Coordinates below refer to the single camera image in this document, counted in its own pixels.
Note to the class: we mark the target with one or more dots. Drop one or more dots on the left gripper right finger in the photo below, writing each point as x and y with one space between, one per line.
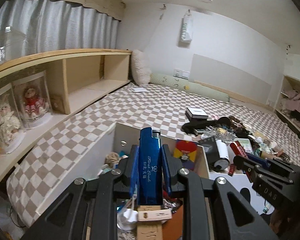
165 154

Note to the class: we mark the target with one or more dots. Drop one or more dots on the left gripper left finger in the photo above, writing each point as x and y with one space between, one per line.
133 169

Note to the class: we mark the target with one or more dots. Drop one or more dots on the dark blue lighter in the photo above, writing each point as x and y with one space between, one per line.
149 168

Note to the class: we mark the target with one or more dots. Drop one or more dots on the long red lighter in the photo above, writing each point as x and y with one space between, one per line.
237 149

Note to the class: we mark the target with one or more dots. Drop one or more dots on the red yellow card box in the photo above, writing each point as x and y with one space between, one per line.
186 151

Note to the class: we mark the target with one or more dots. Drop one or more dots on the white shoe box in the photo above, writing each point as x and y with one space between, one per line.
83 204

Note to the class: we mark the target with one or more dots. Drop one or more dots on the checkered bed sheet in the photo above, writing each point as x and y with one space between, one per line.
158 107

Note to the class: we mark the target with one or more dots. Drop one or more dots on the black square box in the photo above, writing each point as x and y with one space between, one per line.
210 148

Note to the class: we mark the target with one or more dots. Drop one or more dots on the small black white box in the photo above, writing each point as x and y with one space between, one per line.
196 113

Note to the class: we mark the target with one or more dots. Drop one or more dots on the red lighter by speaker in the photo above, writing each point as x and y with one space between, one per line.
231 171

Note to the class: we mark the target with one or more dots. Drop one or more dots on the clear plastic storage box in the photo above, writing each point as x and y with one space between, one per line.
245 144

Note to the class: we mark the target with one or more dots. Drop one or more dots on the white cylindrical speaker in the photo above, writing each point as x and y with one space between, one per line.
223 160

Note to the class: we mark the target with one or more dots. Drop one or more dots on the green bolster pillow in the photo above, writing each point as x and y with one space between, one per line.
189 87

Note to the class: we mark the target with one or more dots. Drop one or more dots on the pile of clothes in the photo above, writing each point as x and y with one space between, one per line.
290 101

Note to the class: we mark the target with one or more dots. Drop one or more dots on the open wardrobe shelf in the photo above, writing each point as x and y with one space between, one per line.
293 120

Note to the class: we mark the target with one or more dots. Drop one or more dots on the fluffy white pillow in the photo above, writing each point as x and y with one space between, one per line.
141 73

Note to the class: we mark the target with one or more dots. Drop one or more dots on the wooden side shelf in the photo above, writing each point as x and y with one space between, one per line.
78 77

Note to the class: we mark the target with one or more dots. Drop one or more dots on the hanging white paper bag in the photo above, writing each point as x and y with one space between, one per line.
186 33

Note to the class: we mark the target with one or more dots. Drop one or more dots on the red dress doll case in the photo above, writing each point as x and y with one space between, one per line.
33 101

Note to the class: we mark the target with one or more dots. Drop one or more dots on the white bunny doll case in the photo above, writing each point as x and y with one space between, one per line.
12 131

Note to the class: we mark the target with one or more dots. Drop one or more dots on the grey curtain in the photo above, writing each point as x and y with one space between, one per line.
56 24

